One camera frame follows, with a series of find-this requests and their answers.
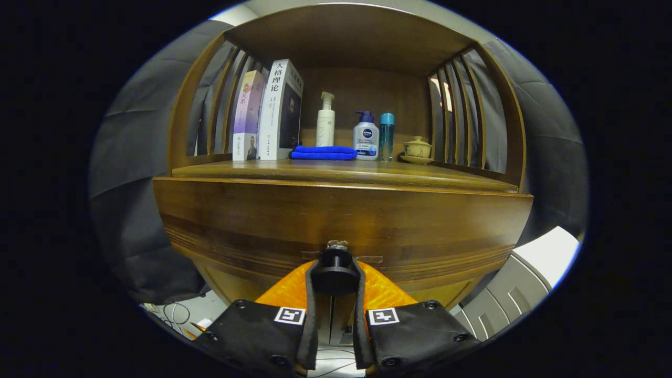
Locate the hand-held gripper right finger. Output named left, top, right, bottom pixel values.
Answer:
left=351, top=260, right=481, bottom=376

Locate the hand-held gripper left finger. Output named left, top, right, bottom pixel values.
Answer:
left=192, top=260, right=322, bottom=377

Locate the black drawer knob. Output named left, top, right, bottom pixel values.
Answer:
left=312, top=240, right=362, bottom=296

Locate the wooden drawer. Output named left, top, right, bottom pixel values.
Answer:
left=152, top=177, right=534, bottom=310

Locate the wooden countertop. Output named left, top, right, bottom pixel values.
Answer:
left=171, top=155, right=521, bottom=194

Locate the wooden cabinet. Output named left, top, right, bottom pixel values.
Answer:
left=151, top=3, right=534, bottom=347

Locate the blue folded cloth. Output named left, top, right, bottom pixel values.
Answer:
left=290, top=145, right=358, bottom=161

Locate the yellow lidded teacup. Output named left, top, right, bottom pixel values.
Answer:
left=404, top=136, right=433, bottom=159

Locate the white bottle blue pump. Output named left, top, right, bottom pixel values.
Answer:
left=353, top=110, right=380, bottom=161

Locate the teal glass bottle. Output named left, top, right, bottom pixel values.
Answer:
left=379, top=112, right=395, bottom=162

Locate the white storage unit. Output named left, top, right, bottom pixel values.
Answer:
left=451, top=226, right=581, bottom=342

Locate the purple book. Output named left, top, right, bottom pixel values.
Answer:
left=232, top=70, right=267, bottom=162

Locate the white book with portrait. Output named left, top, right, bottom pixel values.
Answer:
left=257, top=58, right=305, bottom=161

